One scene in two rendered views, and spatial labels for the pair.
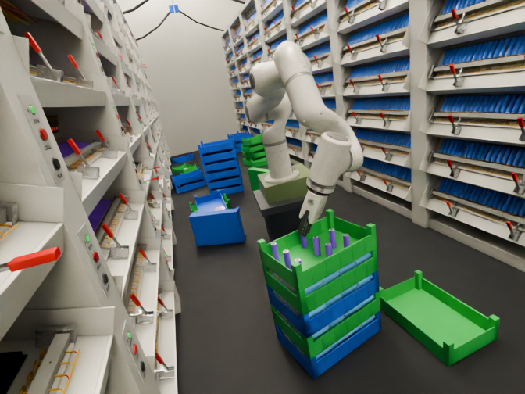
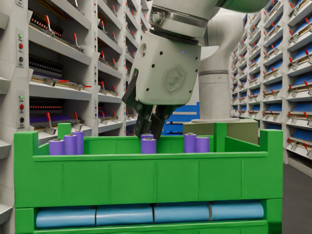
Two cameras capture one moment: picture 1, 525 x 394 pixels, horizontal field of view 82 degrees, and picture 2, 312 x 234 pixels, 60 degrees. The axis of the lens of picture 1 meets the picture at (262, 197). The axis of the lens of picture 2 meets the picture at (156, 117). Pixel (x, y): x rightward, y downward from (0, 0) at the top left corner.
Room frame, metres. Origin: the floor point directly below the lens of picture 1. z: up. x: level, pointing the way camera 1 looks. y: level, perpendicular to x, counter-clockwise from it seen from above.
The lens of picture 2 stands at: (0.45, -0.29, 0.42)
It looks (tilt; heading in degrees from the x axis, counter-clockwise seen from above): 2 degrees down; 21
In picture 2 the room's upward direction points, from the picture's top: straight up
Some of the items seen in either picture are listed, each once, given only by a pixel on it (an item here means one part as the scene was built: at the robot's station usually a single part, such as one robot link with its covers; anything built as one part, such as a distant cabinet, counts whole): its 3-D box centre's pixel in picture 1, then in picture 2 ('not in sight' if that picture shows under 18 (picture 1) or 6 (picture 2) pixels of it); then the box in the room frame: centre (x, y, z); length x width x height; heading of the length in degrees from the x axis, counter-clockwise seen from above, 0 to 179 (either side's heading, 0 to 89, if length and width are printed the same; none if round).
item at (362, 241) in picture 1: (316, 244); (148, 152); (0.82, -0.14, 0.36); 0.30 x 0.20 x 0.08; 117
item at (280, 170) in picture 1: (278, 160); (214, 98); (1.55, -0.12, 0.47); 0.19 x 0.19 x 0.18
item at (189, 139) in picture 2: (332, 238); (190, 154); (0.84, -0.19, 0.36); 0.02 x 0.02 x 0.06
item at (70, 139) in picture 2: (287, 259); (70, 156); (0.76, -0.04, 0.36); 0.02 x 0.02 x 0.06
